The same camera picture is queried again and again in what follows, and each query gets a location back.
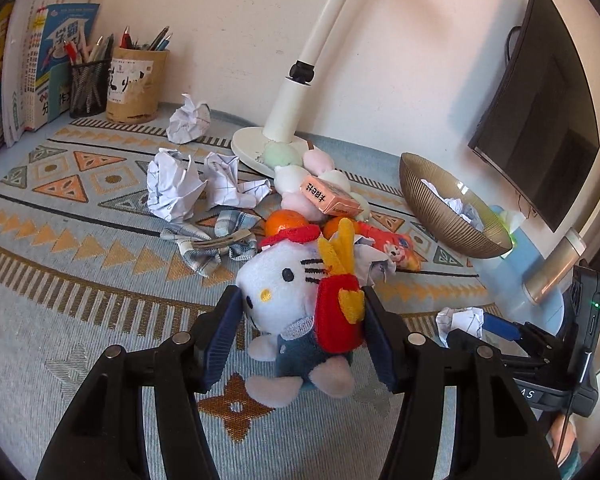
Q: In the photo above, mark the blue cover workbook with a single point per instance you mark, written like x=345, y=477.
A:
x=55, y=60

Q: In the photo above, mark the white paper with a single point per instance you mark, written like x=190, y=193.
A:
x=457, y=207
x=375, y=262
x=230, y=182
x=460, y=321
x=172, y=185
x=189, y=120

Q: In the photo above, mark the black monitor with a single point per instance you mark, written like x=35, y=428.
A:
x=540, y=110

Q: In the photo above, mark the ribbed brown glass bowl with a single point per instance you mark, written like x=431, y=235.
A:
x=430, y=195

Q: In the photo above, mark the black mesh pen holder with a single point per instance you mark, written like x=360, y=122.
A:
x=89, y=90

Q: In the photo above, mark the plaid cloth bow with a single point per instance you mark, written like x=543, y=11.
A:
x=205, y=245

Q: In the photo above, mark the orange fruit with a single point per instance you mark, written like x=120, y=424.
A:
x=335, y=227
x=285, y=222

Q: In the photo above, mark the person's right forearm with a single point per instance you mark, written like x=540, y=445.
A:
x=567, y=445

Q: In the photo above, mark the orange card box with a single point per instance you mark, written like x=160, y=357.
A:
x=327, y=196

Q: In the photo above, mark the silver bottle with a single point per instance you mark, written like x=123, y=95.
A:
x=550, y=270

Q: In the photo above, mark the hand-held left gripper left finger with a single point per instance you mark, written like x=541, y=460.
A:
x=225, y=330

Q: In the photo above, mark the bundle of pens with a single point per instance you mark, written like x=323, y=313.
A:
x=147, y=40
x=87, y=50

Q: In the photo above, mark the red snack packet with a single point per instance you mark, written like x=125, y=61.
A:
x=400, y=252

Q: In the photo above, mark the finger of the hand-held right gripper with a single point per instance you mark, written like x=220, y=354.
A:
x=500, y=327
x=462, y=339

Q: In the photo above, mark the white desk lamp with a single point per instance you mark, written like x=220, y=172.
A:
x=300, y=95

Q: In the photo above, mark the patterned woven mat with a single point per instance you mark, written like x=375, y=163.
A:
x=105, y=260

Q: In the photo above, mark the white cat plush toy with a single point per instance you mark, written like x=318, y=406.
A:
x=280, y=280

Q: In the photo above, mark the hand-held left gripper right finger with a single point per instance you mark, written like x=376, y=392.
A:
x=380, y=335

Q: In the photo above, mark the brown paper pen holder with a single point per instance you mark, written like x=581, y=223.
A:
x=135, y=85

